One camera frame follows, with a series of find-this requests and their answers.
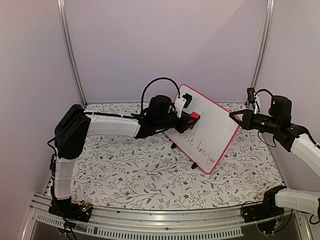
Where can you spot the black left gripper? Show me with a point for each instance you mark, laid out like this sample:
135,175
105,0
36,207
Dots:
186,117

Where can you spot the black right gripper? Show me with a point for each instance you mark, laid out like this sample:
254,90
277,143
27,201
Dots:
246,121

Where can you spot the red whiteboard eraser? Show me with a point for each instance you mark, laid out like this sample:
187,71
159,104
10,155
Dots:
195,116

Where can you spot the pink framed whiteboard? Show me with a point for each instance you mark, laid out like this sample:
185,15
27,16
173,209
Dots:
206,143

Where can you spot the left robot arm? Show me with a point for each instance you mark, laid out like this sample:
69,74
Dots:
76,125

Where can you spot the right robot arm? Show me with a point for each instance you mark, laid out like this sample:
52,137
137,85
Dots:
296,139

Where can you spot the black whiteboard stand foot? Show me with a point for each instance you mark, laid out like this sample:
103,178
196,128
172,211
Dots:
173,146

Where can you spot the floral patterned table mat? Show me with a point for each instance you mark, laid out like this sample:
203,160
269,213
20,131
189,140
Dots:
146,174

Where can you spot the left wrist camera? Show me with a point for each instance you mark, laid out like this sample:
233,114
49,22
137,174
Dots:
182,102

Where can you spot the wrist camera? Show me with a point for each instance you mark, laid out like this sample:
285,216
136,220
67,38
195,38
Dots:
253,99
182,102

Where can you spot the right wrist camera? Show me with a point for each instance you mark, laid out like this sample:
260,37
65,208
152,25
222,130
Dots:
253,99

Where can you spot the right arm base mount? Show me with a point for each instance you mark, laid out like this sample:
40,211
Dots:
260,211

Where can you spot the front aluminium rail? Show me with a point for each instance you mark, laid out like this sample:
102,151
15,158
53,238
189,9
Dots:
127,224

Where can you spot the right aluminium frame post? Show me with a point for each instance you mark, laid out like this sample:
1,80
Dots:
267,24

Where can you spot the aluminium frame post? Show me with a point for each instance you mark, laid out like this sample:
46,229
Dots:
61,7
267,24

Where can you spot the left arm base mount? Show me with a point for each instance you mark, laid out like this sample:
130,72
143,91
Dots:
80,211

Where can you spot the left aluminium frame post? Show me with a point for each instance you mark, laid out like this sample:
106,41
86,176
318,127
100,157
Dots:
61,7

